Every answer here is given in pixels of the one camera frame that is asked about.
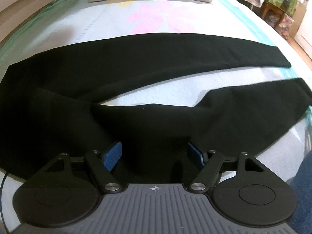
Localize black pants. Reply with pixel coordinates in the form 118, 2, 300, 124
1, 33, 311, 182

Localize blue jeans leg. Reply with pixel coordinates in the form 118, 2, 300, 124
290, 155, 311, 233

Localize floral bed blanket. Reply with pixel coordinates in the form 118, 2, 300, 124
3, 0, 311, 233

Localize wooden stool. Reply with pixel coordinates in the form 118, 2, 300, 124
260, 1, 285, 19

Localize black cable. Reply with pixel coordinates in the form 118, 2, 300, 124
0, 172, 11, 225

